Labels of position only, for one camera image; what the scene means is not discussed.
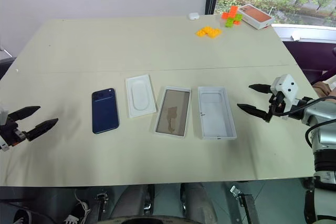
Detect yellow toy brick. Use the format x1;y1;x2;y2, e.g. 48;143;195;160
195;26;214;37
206;27;223;39

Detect beige clothed seated person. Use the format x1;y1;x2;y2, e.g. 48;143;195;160
311;66;336;98

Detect dark blue smartphone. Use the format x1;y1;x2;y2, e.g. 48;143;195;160
91;88;120;134

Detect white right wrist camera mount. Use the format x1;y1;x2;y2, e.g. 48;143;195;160
271;73;300;111

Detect green toy brick cluster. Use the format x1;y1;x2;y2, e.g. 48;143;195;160
224;13;243;29

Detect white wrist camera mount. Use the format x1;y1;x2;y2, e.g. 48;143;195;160
0;105;13;153
271;73;300;111

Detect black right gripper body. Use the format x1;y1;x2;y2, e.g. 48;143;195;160
267;91;289;117

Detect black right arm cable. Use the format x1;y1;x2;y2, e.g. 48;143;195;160
272;95;336;154

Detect orange toy brick cluster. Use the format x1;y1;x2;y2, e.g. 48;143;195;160
221;5;240;20

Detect white window sill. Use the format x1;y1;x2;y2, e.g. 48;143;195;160
271;23;336;42

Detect orange printed phone box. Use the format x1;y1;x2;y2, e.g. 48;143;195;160
237;4;275;30

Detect black table leg bracket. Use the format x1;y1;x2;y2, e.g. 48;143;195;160
229;185;261;224
95;191;109;221

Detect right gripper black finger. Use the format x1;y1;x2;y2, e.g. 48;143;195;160
236;103;273;123
248;83;273;94

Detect white phone box lid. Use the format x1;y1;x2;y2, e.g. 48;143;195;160
153;85;192;139

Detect silver robot torso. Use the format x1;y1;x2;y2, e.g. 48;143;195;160
303;170;336;224

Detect white plastic tray insert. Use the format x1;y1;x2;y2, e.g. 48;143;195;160
125;74;158;119

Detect black sneaker white laces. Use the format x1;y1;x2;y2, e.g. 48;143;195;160
64;189;91;224

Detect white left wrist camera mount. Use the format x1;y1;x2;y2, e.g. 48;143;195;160
0;105;13;153

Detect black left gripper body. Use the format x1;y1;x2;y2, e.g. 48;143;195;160
0;118;28;147

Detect black sneaker white sole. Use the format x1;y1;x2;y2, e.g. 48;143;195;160
12;207;33;224

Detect white phone box base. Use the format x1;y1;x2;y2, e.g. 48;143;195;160
197;86;238;140

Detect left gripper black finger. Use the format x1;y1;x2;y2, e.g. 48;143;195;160
7;105;41;123
25;118;59;142

